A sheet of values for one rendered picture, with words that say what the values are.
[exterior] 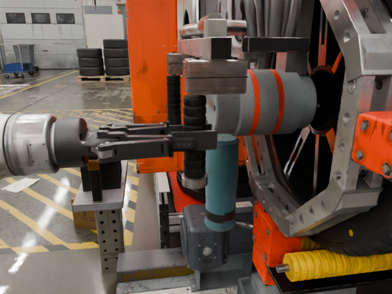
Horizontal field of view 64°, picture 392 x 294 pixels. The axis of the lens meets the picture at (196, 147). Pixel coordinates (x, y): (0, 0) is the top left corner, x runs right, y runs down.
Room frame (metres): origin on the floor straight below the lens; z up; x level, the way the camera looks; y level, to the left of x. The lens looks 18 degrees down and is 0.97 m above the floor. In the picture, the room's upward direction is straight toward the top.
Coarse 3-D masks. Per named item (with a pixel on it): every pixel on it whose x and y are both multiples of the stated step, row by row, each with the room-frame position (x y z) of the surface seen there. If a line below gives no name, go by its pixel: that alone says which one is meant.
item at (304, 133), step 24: (384, 0) 0.53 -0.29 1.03; (312, 24) 0.87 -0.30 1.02; (312, 48) 0.92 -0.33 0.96; (336, 48) 0.93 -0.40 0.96; (312, 72) 0.75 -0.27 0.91; (336, 72) 0.65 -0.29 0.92; (336, 96) 0.96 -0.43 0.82; (312, 120) 0.74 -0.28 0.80; (336, 120) 0.63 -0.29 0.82; (288, 144) 0.88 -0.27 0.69; (312, 144) 0.89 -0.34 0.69; (288, 168) 0.81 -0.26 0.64; (312, 168) 0.82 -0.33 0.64; (312, 192) 0.72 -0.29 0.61
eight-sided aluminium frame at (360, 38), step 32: (320, 0) 0.54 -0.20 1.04; (352, 0) 0.49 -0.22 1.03; (352, 32) 0.45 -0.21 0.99; (384, 32) 0.45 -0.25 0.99; (256, 64) 0.94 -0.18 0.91; (352, 64) 0.44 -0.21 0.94; (384, 64) 0.42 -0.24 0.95; (352, 96) 0.43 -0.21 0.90; (384, 96) 0.43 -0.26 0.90; (352, 128) 0.42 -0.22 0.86; (352, 160) 0.42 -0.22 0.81; (256, 192) 0.76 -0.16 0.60; (320, 192) 0.47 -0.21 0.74; (352, 192) 0.42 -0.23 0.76; (288, 224) 0.56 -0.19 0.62; (320, 224) 0.53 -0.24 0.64
